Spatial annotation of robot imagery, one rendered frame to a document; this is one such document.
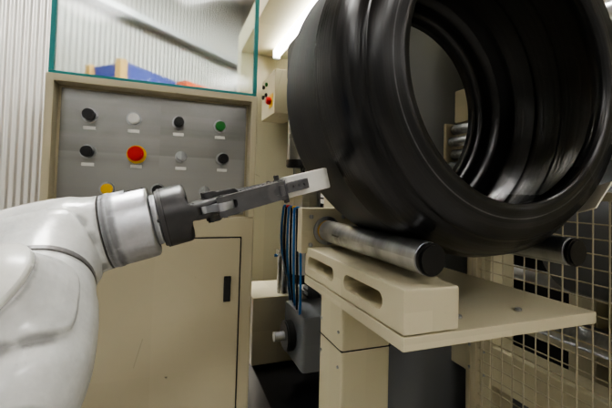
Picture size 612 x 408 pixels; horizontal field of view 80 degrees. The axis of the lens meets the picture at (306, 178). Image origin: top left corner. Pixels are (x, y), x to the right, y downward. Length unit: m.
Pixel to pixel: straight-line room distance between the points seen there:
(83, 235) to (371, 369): 0.73
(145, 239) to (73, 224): 0.07
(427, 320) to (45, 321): 0.41
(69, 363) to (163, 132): 0.88
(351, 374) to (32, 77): 3.48
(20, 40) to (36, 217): 3.48
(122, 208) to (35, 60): 3.49
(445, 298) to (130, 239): 0.40
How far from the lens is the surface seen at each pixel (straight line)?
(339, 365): 0.95
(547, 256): 0.73
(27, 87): 3.85
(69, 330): 0.35
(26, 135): 3.79
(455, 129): 1.18
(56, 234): 0.44
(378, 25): 0.50
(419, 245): 0.51
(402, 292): 0.50
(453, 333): 0.56
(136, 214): 0.46
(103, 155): 1.16
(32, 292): 0.34
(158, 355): 1.19
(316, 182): 0.53
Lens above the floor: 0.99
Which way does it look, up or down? 2 degrees up
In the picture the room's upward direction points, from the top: 2 degrees clockwise
